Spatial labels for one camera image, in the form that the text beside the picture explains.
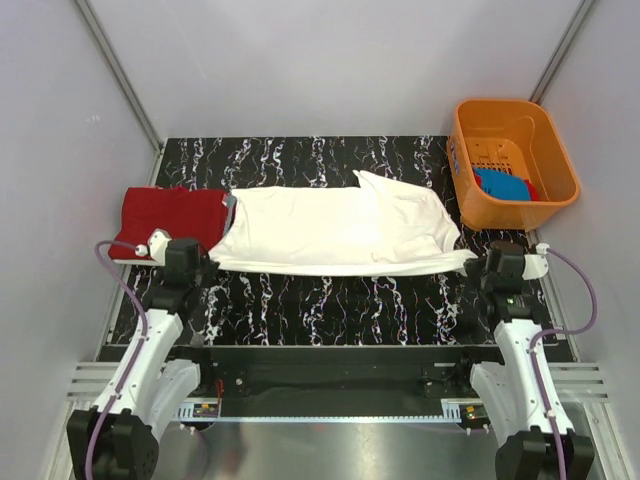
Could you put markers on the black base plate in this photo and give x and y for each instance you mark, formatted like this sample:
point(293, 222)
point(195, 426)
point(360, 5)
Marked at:
point(298, 379)

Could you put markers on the grey slotted cable duct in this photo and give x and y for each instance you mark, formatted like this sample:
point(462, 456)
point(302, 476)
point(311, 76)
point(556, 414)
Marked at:
point(200, 412)

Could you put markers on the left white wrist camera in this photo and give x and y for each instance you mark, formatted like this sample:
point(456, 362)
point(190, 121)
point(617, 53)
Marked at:
point(154, 250)

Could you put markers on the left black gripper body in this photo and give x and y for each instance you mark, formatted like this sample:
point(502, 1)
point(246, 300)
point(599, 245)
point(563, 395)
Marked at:
point(197, 273)

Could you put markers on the folded red t shirt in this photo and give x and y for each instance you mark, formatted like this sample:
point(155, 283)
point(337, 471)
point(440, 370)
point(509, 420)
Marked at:
point(182, 213)

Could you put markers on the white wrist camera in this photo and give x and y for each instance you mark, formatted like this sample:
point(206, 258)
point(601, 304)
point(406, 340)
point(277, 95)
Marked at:
point(536, 262)
point(154, 250)

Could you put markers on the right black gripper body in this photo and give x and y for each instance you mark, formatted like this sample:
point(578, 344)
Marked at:
point(486, 278)

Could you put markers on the left corner aluminium post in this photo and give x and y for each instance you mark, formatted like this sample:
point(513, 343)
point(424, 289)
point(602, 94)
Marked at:
point(108, 53)

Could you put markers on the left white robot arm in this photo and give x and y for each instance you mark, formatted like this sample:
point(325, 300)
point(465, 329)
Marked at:
point(118, 436)

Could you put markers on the orange plastic basket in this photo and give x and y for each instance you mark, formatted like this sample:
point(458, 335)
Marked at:
point(517, 137)

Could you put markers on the white t shirt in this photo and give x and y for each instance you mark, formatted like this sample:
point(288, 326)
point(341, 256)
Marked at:
point(137, 262)
point(381, 227)

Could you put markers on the blue t shirt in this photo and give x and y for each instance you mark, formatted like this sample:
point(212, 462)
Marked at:
point(500, 185)

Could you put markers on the right corner aluminium post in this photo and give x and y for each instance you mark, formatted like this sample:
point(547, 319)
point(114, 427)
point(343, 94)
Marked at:
point(575, 26)

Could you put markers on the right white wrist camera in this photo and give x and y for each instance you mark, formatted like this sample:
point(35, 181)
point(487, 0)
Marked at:
point(536, 262)

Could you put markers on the folded white t shirt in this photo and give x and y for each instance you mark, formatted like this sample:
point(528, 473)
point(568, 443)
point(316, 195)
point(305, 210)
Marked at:
point(137, 262)

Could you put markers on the folded grey t shirt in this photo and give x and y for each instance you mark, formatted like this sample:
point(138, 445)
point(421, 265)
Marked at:
point(230, 203)

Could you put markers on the corner aluminium post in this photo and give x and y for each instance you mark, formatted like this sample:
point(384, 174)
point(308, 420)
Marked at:
point(575, 26)
point(108, 53)

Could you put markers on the red t shirt in basket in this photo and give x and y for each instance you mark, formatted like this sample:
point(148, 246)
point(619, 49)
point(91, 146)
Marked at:
point(532, 191)

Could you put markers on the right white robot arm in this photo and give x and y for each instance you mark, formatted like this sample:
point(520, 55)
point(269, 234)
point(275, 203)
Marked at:
point(534, 434)

